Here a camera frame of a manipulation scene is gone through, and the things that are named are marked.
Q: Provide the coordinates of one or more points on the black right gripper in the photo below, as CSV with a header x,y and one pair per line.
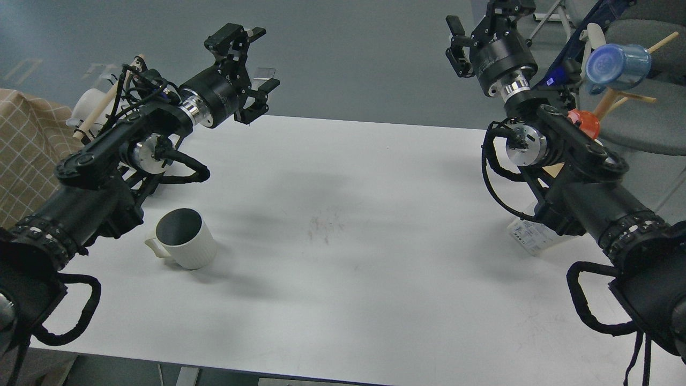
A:
x,y
500,50

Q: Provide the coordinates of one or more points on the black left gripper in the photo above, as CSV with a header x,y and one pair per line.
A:
x,y
225,86

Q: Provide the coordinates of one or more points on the white ribbed mug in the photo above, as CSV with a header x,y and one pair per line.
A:
x,y
183,237

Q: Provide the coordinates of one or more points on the blue white milk carton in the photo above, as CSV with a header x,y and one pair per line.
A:
x,y
534,237

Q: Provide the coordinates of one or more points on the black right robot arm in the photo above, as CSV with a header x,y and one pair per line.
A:
x,y
544,167

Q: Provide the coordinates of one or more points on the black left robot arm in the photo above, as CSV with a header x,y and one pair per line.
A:
x,y
103,185

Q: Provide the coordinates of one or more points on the blue plastic cup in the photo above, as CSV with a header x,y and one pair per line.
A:
x,y
617,66

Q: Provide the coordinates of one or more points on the orange plastic cup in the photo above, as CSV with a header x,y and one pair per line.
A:
x,y
586,121

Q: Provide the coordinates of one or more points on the grey office chair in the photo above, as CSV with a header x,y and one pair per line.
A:
x,y
649,127

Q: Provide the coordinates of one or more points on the beige checked cloth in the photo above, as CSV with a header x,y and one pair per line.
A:
x,y
34,138

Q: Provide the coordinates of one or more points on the blue folding frame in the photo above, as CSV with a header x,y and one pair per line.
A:
x,y
602,13

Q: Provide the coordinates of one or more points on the black wire cup rack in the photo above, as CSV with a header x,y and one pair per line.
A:
x,y
141,165

